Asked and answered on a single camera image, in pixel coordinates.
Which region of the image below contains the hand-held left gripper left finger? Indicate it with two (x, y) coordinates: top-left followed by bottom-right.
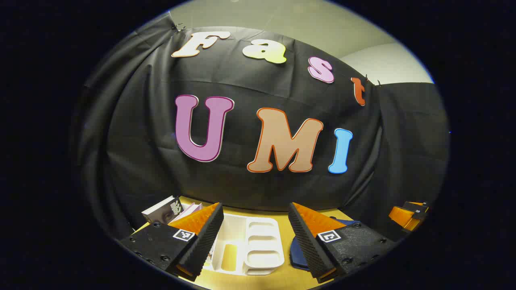
(119, 203), (224, 282)

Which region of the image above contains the black backdrop cloth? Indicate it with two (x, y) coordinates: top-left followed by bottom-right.
(71, 12), (450, 242)

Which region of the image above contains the white plastic bookshelf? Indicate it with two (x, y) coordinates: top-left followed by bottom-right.
(204, 213), (285, 276)

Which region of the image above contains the pink cover book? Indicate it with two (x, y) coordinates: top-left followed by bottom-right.
(169, 203), (203, 224)

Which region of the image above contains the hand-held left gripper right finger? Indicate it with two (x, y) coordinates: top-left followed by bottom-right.
(288, 203), (397, 284)

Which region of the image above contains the grey cover book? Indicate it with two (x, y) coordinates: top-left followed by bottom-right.
(141, 196), (184, 225)

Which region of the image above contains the blue schoolbag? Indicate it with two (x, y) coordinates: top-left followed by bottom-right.
(290, 220), (361, 271)

